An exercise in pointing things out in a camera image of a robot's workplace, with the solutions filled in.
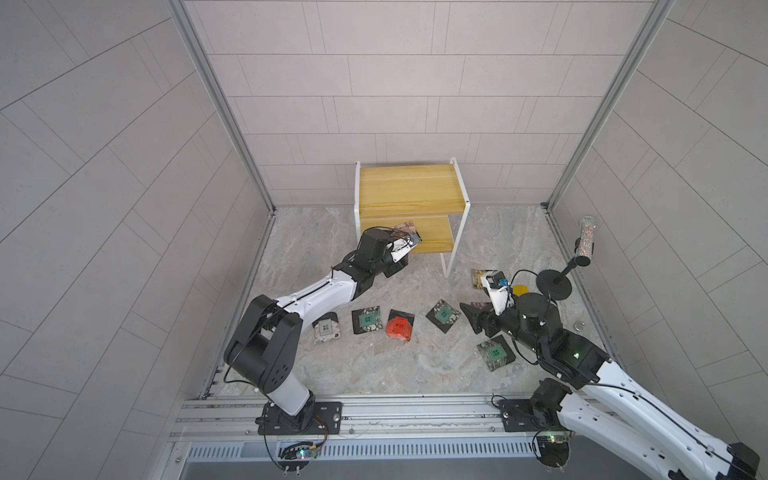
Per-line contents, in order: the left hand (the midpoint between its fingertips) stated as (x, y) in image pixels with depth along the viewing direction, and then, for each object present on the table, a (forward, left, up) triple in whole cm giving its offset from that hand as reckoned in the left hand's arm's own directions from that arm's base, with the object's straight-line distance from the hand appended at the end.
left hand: (404, 243), depth 88 cm
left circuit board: (-50, +24, -13) cm, 57 cm away
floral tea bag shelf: (+5, -2, +2) cm, 6 cm away
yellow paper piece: (-9, -37, -12) cm, 40 cm away
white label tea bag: (-21, +22, -13) cm, 33 cm away
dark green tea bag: (-27, -26, -13) cm, 40 cm away
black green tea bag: (-18, +11, -13) cm, 25 cm away
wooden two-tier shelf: (+3, -7, +16) cm, 18 cm away
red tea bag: (-19, +1, -14) cm, 24 cm away
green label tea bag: (-16, -12, -14) cm, 25 cm away
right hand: (-20, -16, +3) cm, 26 cm away
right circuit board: (-49, -35, -14) cm, 62 cm away
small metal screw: (-20, -50, -11) cm, 56 cm away
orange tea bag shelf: (+3, +1, +1) cm, 3 cm away
